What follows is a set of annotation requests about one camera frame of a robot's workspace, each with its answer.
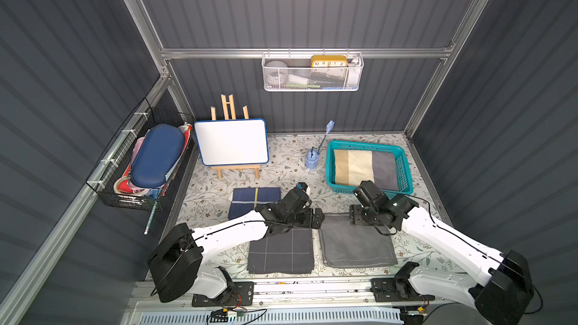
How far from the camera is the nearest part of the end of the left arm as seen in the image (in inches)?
23.2

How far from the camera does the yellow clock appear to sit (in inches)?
34.8

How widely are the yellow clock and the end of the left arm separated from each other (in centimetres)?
55
